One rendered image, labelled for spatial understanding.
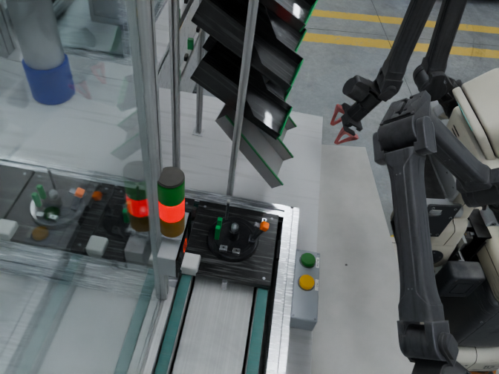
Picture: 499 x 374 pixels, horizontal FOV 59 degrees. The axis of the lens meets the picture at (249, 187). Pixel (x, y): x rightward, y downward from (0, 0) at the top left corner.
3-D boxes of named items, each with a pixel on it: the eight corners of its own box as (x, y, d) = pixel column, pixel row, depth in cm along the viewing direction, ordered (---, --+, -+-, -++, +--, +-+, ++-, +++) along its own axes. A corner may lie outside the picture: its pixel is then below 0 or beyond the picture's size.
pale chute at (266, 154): (282, 160, 143) (293, 156, 141) (271, 188, 135) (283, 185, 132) (230, 94, 131) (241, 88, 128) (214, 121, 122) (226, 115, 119)
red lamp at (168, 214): (187, 205, 87) (187, 188, 83) (181, 225, 83) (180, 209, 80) (162, 200, 87) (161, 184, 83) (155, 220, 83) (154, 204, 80)
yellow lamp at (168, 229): (187, 220, 90) (187, 205, 87) (181, 240, 87) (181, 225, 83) (162, 215, 90) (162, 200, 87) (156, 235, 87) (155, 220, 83)
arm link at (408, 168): (435, 119, 84) (385, 135, 92) (419, 112, 80) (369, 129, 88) (464, 360, 74) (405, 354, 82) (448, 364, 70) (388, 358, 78)
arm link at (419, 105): (423, 73, 85) (378, 90, 92) (419, 130, 79) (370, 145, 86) (516, 178, 108) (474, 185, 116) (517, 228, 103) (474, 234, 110)
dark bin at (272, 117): (288, 112, 128) (303, 96, 123) (275, 140, 120) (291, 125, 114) (208, 53, 122) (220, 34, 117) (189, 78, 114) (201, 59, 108)
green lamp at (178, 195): (187, 188, 83) (187, 171, 79) (180, 208, 79) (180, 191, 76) (161, 183, 83) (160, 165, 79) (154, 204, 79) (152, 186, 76)
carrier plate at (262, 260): (278, 218, 132) (279, 214, 131) (269, 289, 117) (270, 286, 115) (199, 204, 132) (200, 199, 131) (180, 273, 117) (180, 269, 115)
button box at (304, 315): (315, 263, 129) (320, 251, 125) (312, 332, 116) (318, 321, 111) (292, 259, 129) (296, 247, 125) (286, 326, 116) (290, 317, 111)
